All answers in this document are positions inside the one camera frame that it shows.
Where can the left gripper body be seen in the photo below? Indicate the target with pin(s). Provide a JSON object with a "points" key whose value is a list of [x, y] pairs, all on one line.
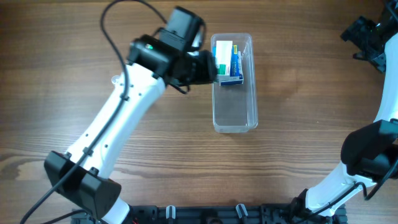
{"points": [[204, 66]]}

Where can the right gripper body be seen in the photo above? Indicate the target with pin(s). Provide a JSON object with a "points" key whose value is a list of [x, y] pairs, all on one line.
{"points": [[363, 35]]}

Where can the white green Panadol box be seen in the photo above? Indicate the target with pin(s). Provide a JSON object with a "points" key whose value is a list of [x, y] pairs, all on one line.
{"points": [[223, 56]]}

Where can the white Hansaplast box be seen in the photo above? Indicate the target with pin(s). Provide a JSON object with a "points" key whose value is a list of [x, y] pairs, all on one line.
{"points": [[235, 76]]}

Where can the blue medicine box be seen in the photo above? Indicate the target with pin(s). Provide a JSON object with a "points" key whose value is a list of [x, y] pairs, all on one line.
{"points": [[227, 63]]}

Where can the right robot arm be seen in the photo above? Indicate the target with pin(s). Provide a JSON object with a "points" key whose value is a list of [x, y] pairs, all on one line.
{"points": [[368, 155]]}

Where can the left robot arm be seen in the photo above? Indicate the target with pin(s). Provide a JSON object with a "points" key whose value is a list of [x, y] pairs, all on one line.
{"points": [[81, 174]]}

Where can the clear plastic container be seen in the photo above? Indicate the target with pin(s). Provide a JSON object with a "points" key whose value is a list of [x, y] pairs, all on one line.
{"points": [[235, 106]]}

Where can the white spray bottle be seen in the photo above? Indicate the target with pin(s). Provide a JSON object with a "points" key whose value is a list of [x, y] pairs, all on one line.
{"points": [[115, 79]]}

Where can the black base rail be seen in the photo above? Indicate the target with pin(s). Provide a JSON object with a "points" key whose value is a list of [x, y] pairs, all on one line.
{"points": [[263, 214]]}

